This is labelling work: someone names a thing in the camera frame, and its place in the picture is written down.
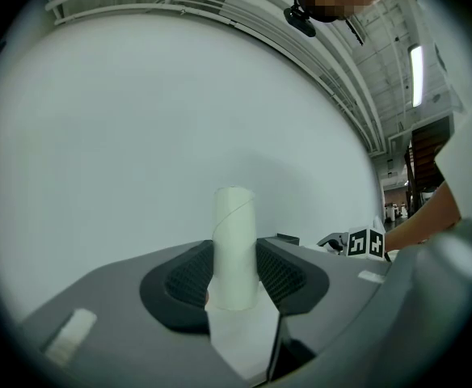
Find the black head camera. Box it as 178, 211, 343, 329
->
283, 4, 318, 39

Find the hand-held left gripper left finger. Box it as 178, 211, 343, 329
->
19, 238, 247, 388

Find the person's right forearm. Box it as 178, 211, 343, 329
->
384, 179, 462, 254

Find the person's white shirt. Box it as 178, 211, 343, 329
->
375, 0, 472, 379

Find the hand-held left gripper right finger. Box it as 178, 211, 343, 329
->
255, 236, 397, 383

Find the cream toilet paper tube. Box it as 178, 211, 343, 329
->
211, 186, 259, 312

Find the dark wooden staircase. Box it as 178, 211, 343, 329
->
404, 115, 452, 217

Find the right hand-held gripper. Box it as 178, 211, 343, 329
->
316, 226, 386, 260

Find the ceiling light strip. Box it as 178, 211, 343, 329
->
408, 44, 425, 108

